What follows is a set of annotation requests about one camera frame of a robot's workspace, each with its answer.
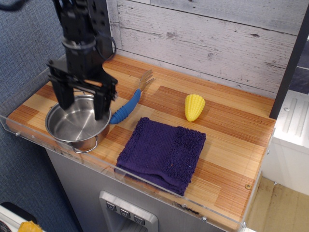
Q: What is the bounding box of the silver dispenser button panel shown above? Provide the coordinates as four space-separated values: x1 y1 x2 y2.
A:
99 190 159 232

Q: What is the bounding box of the grey toy fridge cabinet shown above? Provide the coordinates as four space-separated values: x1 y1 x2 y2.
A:
47 150 221 232

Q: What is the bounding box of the yellow object at corner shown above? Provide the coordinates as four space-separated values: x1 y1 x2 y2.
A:
18 221 43 232

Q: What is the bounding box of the dark right vertical post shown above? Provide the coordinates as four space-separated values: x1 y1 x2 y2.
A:
269 5 309 119

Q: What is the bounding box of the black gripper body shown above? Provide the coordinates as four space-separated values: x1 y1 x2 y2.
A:
47 45 118 100

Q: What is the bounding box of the white toy sink unit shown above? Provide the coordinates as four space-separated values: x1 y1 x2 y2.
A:
262 90 309 195

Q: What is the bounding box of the clear acrylic table guard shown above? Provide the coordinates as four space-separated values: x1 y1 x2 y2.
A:
0 33 276 232

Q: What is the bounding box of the stainless steel pot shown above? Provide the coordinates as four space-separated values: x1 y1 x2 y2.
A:
45 94 112 153

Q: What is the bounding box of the purple cloth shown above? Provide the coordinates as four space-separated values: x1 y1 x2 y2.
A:
116 117 206 195

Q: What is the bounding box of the fork with blue handle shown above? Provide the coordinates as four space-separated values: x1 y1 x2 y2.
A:
110 70 154 125

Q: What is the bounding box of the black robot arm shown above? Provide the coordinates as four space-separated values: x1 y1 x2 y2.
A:
48 0 118 120

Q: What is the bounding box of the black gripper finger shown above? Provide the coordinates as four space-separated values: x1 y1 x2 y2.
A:
51 80 74 110
94 91 113 120

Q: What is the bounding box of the black braided cable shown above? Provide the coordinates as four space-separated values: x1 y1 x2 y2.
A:
0 219 13 232

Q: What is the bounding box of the yellow toy corn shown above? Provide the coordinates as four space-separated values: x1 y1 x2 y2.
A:
185 94 205 122

